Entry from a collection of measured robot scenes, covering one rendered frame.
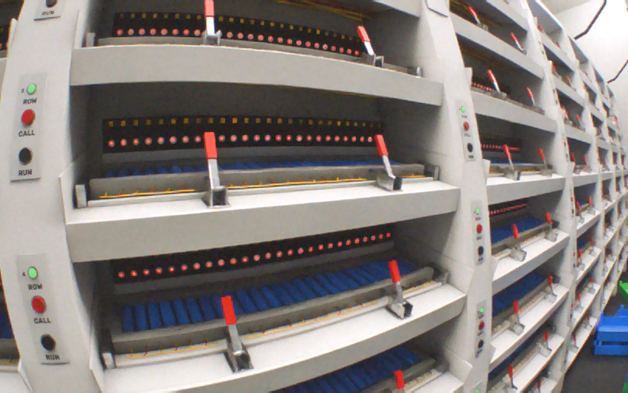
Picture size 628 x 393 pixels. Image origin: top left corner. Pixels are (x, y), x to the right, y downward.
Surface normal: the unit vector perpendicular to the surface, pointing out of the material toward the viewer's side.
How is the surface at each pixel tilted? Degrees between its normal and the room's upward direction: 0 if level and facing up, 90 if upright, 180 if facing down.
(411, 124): 90
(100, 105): 90
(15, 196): 90
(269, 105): 90
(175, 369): 21
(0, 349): 111
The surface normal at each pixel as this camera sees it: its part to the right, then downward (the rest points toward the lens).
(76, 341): 0.49, -0.08
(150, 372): 0.07, -0.96
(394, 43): -0.86, 0.07
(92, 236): 0.50, 0.27
